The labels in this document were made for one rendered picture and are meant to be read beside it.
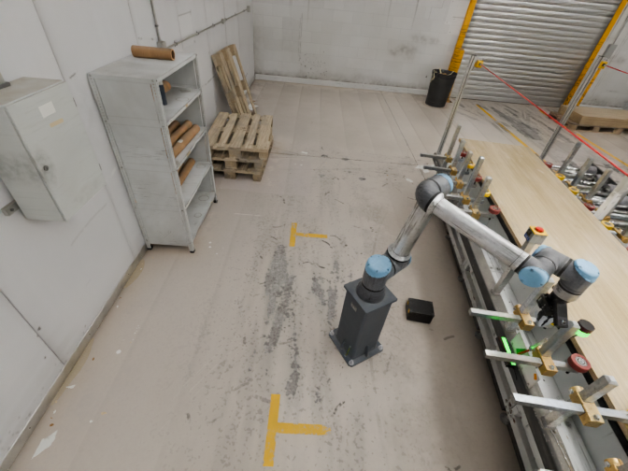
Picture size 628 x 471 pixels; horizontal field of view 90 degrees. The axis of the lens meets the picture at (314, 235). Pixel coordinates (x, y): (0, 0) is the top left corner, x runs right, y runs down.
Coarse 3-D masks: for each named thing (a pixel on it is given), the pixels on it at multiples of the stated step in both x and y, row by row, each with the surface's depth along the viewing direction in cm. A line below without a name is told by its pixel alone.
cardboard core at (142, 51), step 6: (132, 48) 239; (138, 48) 240; (144, 48) 240; (150, 48) 240; (156, 48) 241; (162, 48) 241; (138, 54) 241; (144, 54) 241; (150, 54) 241; (156, 54) 241; (162, 54) 241; (168, 54) 241; (174, 54) 247
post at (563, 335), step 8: (560, 328) 140; (568, 328) 135; (576, 328) 134; (552, 336) 144; (560, 336) 139; (568, 336) 138; (544, 344) 148; (552, 344) 143; (560, 344) 142; (544, 352) 147; (552, 352) 146
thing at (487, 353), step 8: (488, 352) 148; (496, 352) 149; (504, 352) 149; (504, 360) 148; (512, 360) 148; (520, 360) 147; (528, 360) 147; (536, 360) 148; (552, 360) 148; (560, 368) 147; (568, 368) 146
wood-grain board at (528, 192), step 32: (512, 160) 313; (512, 192) 262; (544, 192) 267; (512, 224) 225; (544, 224) 229; (576, 224) 232; (576, 256) 203; (608, 256) 206; (608, 288) 183; (576, 320) 163; (608, 320) 165; (608, 352) 149
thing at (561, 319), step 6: (552, 300) 135; (558, 300) 133; (552, 306) 134; (558, 306) 132; (564, 306) 132; (558, 312) 131; (564, 312) 131; (558, 318) 131; (564, 318) 131; (558, 324) 130; (564, 324) 130
